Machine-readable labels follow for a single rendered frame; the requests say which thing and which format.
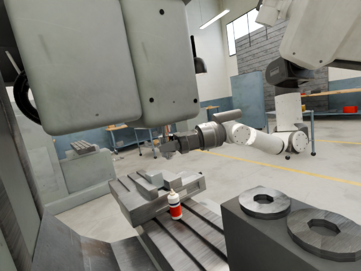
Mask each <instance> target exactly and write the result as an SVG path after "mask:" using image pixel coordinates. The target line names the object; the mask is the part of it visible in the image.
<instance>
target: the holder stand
mask: <svg viewBox="0 0 361 271"><path fill-rule="evenodd" d="M220 208H221V215H222V223H223V231H224V235H225V243H226V250H227V258H228V265H229V271H361V225H359V224H357V223H355V222H354V221H353V220H351V219H349V218H346V217H344V216H342V215H340V214H338V213H335V212H331V211H328V210H322V209H319V208H316V207H314V206H312V205H309V204H307V203H304V202H302V201H299V200H297V199H294V198H292V197H289V196H287V195H286V194H285V193H283V192H281V191H279V190H276V189H271V188H266V187H264V186H256V187H254V188H251V189H248V190H245V191H244V192H242V193H241V194H240V195H238V196H236V197H234V198H232V199H230V200H228V201H226V202H223V203H221V204H220Z"/></svg>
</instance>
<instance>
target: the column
mask: <svg viewBox="0 0 361 271"><path fill-rule="evenodd" d="M44 209H45V210H46V207H45V204H44V201H43V199H42V195H41V192H40V189H39V186H38V183H37V180H36V178H35V174H34V171H33V168H32V165H31V162H30V158H29V156H28V153H27V150H26V147H25V144H24V141H23V137H22V135H21V132H20V129H19V126H18V123H17V120H16V116H15V113H14V111H13V108H12V105H11V102H10V99H9V95H8V92H7V90H6V87H5V84H4V81H3V78H2V74H1V71H0V271H31V268H32V259H33V254H34V250H35V245H36V242H37V237H38V233H39V228H40V223H41V220H42V217H43V213H44Z"/></svg>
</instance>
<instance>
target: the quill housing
mask: <svg viewBox="0 0 361 271"><path fill-rule="evenodd" d="M119 3H120V6H121V11H122V16H123V20H124V25H125V30H126V35H127V40H128V45H129V50H130V54H131V59H132V64H133V69H134V74H135V79H136V85H137V88H138V93H139V98H140V103H141V109H142V115H141V117H140V118H139V119H138V120H134V121H131V122H126V123H125V125H127V126H129V127H137V128H144V129H152V128H155V127H159V126H163V125H168V124H172V123H176V122H181V121H184V120H188V119H193V118H196V117H197V116H198V115H199V114H200V101H199V94H198V87H197V79H196V72H195V68H194V60H193V53H192V46H191V39H190V32H189V25H188V20H187V13H186V7H185V4H184V2H183V1H182V0H119Z"/></svg>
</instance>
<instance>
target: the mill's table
mask: <svg viewBox="0 0 361 271"><path fill-rule="evenodd" d="M145 173H147V172H146V171H145V170H143V169H140V170H137V171H136V173H134V172H132V173H129V174H127V176H125V175H124V176H121V177H118V180H116V179H112V180H109V181H108V184H109V187H110V192H111V194H112V195H113V197H114V198H115V200H116V201H117V203H118V204H119V202H118V197H119V196H121V195H123V194H126V193H128V192H130V191H133V190H135V189H136V185H135V180H137V179H140V178H143V179H145V180H146V177H145ZM180 207H181V210H182V217H181V218H180V219H176V220H175V219H172V218H171V213H170V209H169V210H167V211H166V212H164V213H162V214H160V215H158V216H156V217H154V218H152V219H151V220H149V221H147V222H145V223H143V224H141V225H139V226H137V227H136V228H135V230H136V231H137V233H138V234H139V236H140V237H141V239H142V240H143V242H144V243H145V245H146V246H147V248H148V249H149V251H150V252H151V254H152V255H153V257H154V258H155V260H156V261H157V263H158V264H159V266H160V267H161V269H162V270H163V271H229V265H228V258H227V250H226V243H225V235H224V231H223V223H222V217H221V216H219V215H218V214H216V213H215V212H213V211H211V210H210V209H208V208H206V207H204V206H203V205H201V204H199V203H198V202H196V201H194V200H193V199H191V198H189V199H188V200H186V201H184V202H182V203H180Z"/></svg>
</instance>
